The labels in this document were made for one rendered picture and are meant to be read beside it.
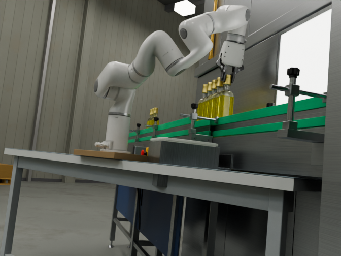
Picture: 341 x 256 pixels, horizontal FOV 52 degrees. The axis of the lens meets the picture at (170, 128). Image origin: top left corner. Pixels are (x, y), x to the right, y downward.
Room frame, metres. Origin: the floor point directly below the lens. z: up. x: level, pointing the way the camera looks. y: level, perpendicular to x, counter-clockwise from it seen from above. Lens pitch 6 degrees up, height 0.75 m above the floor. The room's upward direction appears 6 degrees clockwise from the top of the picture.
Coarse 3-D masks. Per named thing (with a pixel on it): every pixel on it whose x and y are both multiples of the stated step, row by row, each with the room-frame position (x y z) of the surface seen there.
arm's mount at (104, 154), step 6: (78, 150) 1.41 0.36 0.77; (84, 150) 1.38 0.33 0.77; (90, 150) 1.36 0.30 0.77; (96, 156) 1.33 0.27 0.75; (102, 156) 1.31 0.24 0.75; (108, 156) 1.29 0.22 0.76; (114, 156) 1.27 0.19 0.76; (120, 156) 1.29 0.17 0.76; (126, 156) 1.31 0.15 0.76; (132, 156) 1.33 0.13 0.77; (138, 156) 1.36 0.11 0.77; (144, 156) 1.38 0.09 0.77
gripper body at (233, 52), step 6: (228, 42) 1.44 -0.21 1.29; (234, 42) 1.44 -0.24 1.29; (240, 42) 1.43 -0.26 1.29; (222, 48) 1.46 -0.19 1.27; (228, 48) 1.44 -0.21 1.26; (234, 48) 1.45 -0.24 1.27; (240, 48) 1.45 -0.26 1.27; (222, 54) 1.46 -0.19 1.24; (228, 54) 1.45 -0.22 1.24; (234, 54) 1.45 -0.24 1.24; (240, 54) 1.46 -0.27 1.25; (222, 60) 1.46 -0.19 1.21; (228, 60) 1.46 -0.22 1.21; (234, 60) 1.46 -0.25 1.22; (240, 60) 1.47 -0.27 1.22; (234, 66) 1.48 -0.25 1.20; (240, 66) 1.48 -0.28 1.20
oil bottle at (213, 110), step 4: (216, 92) 1.54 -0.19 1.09; (212, 96) 1.56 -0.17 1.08; (216, 96) 1.53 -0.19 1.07; (212, 100) 1.56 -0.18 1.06; (216, 100) 1.52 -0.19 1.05; (212, 104) 1.55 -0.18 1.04; (216, 104) 1.52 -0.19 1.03; (212, 108) 1.55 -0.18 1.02; (216, 108) 1.52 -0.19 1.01; (212, 112) 1.54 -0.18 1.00; (212, 116) 1.54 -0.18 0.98
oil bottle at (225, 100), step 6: (228, 90) 1.49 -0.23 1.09; (222, 96) 1.47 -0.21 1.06; (228, 96) 1.47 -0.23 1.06; (222, 102) 1.47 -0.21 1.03; (228, 102) 1.48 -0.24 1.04; (222, 108) 1.47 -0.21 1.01; (228, 108) 1.48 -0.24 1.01; (216, 114) 1.51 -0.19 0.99; (222, 114) 1.47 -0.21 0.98; (228, 114) 1.48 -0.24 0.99
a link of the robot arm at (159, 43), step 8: (160, 32) 1.22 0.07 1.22; (152, 40) 1.21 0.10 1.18; (160, 40) 1.21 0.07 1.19; (168, 40) 1.22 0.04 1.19; (144, 48) 1.22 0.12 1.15; (152, 48) 1.22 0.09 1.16; (160, 48) 1.22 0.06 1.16; (168, 48) 1.22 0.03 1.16; (176, 48) 1.23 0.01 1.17; (136, 56) 1.27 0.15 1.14; (144, 56) 1.23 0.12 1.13; (152, 56) 1.25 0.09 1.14; (160, 56) 1.23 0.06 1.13; (168, 56) 1.22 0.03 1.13; (176, 56) 1.22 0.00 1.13; (136, 64) 1.26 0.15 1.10; (144, 64) 1.25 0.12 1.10; (152, 64) 1.27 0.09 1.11; (168, 64) 1.23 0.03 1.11; (136, 72) 1.28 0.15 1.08; (144, 72) 1.27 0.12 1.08; (152, 72) 1.30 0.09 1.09
